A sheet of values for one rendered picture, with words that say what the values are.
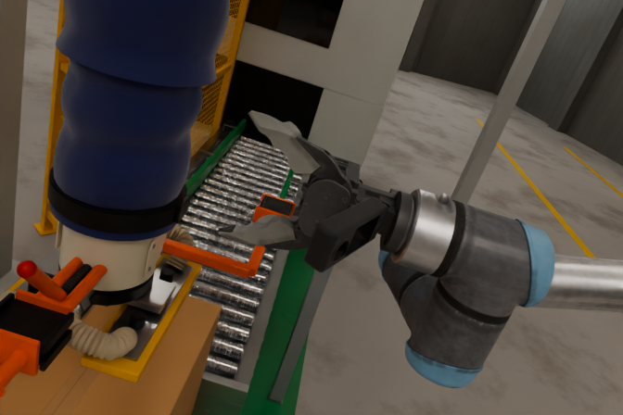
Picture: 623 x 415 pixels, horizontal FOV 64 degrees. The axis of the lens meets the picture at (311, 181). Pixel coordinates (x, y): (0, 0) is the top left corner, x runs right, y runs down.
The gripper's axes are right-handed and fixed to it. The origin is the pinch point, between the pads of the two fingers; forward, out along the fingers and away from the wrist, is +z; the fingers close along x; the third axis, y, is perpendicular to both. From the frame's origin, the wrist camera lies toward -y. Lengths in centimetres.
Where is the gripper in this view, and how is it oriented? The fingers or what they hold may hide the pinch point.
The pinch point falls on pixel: (229, 176)
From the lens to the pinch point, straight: 55.2
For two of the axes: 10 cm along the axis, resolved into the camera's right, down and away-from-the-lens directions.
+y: 1.1, -3.8, 9.2
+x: 2.9, -8.7, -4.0
